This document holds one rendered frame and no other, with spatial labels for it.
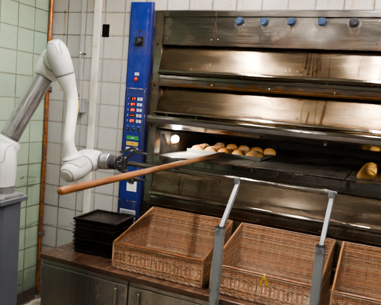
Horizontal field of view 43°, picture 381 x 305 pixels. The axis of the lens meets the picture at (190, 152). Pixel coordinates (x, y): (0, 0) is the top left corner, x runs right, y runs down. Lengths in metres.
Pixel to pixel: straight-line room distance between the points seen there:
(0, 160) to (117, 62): 1.17
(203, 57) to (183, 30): 0.22
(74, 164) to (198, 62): 1.04
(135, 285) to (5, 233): 0.74
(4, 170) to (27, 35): 1.26
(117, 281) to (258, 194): 0.95
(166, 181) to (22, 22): 1.41
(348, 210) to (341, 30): 0.99
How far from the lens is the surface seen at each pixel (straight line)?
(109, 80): 3.30
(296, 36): 2.86
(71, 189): 1.82
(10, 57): 3.35
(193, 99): 3.01
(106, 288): 2.82
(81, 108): 3.35
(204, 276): 2.60
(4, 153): 2.48
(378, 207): 2.81
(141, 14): 3.19
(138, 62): 3.15
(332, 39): 2.82
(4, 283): 2.62
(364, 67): 2.77
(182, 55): 3.06
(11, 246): 2.58
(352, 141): 2.61
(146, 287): 2.68
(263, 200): 2.88
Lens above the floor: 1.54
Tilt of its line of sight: 6 degrees down
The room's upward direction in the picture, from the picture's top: 5 degrees clockwise
